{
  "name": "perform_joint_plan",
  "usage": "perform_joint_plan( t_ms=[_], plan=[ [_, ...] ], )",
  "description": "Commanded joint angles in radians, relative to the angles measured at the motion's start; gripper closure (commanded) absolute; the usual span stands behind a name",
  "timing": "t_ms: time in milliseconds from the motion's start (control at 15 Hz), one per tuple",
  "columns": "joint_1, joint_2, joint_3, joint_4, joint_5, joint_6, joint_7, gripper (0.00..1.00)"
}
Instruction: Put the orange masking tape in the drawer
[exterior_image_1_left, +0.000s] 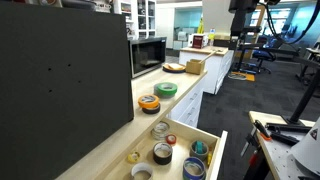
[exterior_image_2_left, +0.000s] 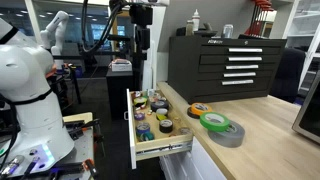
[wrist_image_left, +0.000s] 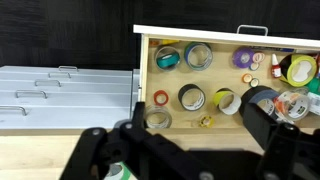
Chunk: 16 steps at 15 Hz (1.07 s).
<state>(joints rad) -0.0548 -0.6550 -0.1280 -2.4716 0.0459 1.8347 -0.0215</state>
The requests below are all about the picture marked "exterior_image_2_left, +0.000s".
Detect clear glass jar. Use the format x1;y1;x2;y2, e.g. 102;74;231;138
221;23;235;39

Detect robot mounting table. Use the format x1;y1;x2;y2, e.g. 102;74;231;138
0;112;95;180

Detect wooden drawer white front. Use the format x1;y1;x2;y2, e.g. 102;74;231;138
125;87;195;171

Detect grey cable plug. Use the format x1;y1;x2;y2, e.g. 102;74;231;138
0;154;26;178

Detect orange handled tool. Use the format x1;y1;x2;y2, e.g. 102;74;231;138
82;157;100;178

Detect teal tape roll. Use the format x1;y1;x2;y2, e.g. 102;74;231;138
139;131;156;142

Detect white base cabinets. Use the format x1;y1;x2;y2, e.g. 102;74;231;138
158;137;228;180

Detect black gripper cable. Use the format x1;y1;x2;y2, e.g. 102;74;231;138
81;0;125;54

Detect white box with lid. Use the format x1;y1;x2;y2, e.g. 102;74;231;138
110;58;134;73

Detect thick black tape roll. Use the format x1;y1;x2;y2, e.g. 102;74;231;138
158;118;175;134

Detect small brown jar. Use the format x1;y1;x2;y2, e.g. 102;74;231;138
185;19;195;37

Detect grey duct tape roll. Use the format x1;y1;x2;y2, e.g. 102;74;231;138
207;119;246;149

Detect red bar clamps rack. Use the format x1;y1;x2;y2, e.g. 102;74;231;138
247;0;276;38

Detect silver chest drawer handle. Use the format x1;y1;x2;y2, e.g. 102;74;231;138
223;71;257;78
225;64;260;71
228;47;264;54
228;56;263;62
221;79;255;86

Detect blue tape roll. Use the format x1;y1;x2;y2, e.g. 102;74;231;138
135;121;152;136

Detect clear grey tape roll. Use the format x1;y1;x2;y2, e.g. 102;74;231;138
177;126;194;136

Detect black orange bar clamp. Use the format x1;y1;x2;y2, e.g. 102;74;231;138
64;117;102;141

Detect black pedestal cabinet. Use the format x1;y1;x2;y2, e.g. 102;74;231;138
105;67;135;120

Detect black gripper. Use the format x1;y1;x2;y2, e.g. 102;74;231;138
129;4;154;54

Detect orange masking tape roll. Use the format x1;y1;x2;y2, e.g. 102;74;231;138
190;102;213;117

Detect purple tape roll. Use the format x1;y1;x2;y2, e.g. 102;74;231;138
133;111;146;122

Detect white shelving unit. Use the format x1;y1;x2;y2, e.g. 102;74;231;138
285;0;320;92

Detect black tool on chest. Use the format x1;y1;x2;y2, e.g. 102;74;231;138
194;22;219;38

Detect dark wide tape roll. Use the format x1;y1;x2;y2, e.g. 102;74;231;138
150;100;170;113

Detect green yellow tape roll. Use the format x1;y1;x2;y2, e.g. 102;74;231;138
133;96;149;108

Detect black office chair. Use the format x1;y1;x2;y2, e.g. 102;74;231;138
269;47;307;104

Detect black tape roll flat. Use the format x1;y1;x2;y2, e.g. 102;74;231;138
186;106;201;120

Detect white squeeze bottle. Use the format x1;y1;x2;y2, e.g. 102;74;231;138
191;8;201;33

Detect large black panel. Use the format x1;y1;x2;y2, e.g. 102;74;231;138
167;34;288;105

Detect white grey tape roll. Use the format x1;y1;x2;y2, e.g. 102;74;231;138
155;107;169;121

